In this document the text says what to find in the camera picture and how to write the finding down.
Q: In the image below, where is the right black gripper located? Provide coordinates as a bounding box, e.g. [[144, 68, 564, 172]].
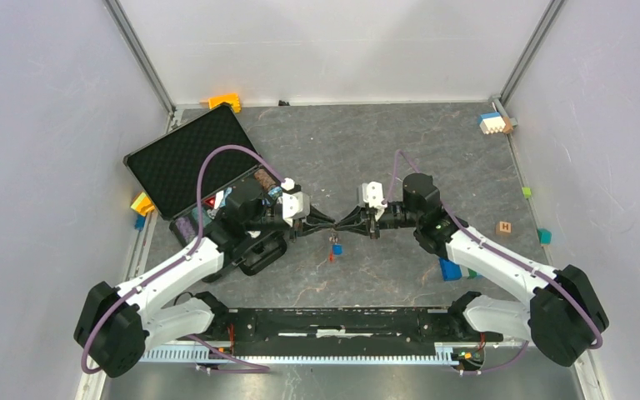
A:
[[334, 202, 421, 241]]

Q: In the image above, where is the keyring with blue red tags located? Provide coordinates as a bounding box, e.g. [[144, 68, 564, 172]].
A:
[[328, 232, 343, 263]]

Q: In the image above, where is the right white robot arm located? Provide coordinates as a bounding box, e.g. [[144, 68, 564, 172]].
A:
[[335, 173, 609, 367]]

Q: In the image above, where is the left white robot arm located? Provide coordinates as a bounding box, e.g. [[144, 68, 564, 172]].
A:
[[74, 178, 335, 378]]

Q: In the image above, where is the black poker chip case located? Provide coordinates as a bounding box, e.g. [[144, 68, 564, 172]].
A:
[[123, 104, 288, 283]]

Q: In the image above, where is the blue green white brick stack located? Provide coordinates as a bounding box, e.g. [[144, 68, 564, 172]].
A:
[[438, 257, 482, 282]]

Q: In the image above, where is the orange toy brick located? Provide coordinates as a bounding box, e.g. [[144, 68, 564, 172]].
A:
[[207, 93, 242, 113]]

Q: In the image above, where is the wooden letter H cube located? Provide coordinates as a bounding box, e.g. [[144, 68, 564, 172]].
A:
[[495, 221, 513, 235]]

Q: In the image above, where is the blue white brown brick stack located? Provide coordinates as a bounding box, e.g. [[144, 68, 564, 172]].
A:
[[478, 112, 513, 135]]

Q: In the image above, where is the yellow orange brick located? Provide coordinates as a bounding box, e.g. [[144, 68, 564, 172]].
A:
[[130, 192, 156, 217]]

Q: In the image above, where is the small blue block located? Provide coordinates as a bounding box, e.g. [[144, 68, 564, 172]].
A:
[[134, 215, 147, 232]]

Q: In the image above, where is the teal cube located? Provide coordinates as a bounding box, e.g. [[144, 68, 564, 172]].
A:
[[537, 227, 553, 246]]

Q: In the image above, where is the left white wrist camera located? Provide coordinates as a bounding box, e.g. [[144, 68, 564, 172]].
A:
[[280, 177, 311, 211]]

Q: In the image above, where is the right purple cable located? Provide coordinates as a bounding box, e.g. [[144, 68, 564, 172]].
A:
[[385, 150, 604, 351]]

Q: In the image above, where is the purple cable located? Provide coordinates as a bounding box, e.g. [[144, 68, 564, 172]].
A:
[[385, 150, 604, 351], [80, 144, 288, 375]]

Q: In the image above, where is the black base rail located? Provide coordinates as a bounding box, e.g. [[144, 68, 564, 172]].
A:
[[194, 292, 503, 356]]

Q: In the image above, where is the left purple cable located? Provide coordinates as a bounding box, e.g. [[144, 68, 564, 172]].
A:
[[80, 144, 288, 375]]

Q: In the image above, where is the white slotted cable duct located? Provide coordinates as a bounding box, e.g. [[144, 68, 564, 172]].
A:
[[139, 342, 458, 367]]

